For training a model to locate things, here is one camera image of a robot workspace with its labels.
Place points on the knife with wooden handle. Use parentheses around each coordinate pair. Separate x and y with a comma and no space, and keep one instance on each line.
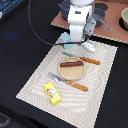
(83,58)

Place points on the white fish toy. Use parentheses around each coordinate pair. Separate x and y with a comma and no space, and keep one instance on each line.
(88,47)

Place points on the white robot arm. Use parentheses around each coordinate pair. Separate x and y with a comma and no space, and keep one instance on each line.
(83,3)

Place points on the yellow box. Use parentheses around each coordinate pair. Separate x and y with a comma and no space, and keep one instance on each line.
(52,93)

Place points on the light blue cup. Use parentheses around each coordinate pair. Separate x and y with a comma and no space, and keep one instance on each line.
(66,40)

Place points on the black stove burner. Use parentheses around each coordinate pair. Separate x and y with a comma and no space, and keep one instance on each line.
(102,6)

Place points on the beige bowl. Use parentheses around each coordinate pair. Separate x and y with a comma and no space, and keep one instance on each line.
(124,15)

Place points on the fork with wooden handle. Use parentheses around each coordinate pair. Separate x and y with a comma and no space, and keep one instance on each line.
(69,82)

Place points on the brown grilled sausage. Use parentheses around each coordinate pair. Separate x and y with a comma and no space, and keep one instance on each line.
(70,64)

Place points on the dark grey frying pan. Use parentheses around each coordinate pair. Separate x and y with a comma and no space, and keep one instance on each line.
(99,16)

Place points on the dark grey pot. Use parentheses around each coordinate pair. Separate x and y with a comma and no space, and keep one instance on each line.
(65,7)

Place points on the beige woven placemat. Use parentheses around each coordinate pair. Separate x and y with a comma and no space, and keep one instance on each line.
(77,108)

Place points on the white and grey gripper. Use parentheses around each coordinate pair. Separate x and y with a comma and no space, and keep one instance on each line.
(81,23)

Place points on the round wooden plate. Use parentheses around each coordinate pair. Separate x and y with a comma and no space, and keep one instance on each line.
(74,72)

